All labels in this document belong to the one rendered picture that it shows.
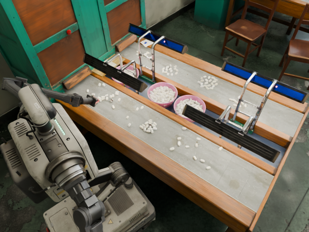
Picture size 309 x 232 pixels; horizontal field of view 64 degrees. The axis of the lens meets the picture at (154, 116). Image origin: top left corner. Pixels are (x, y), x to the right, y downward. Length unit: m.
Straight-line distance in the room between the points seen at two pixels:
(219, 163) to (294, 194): 1.13
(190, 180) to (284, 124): 0.92
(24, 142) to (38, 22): 1.10
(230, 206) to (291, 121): 0.93
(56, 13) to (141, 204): 1.56
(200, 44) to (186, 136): 2.48
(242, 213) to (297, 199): 1.16
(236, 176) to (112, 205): 0.92
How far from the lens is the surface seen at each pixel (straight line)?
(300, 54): 3.53
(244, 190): 1.78
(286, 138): 2.09
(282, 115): 2.27
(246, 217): 1.69
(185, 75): 2.41
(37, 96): 1.04
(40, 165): 1.08
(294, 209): 2.72
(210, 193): 1.69
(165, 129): 1.95
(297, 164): 2.98
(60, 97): 1.85
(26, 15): 2.00
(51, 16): 2.10
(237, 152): 1.88
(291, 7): 3.98
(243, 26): 3.82
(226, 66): 2.01
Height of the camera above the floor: 2.30
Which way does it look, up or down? 50 degrees down
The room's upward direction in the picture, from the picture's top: 2 degrees counter-clockwise
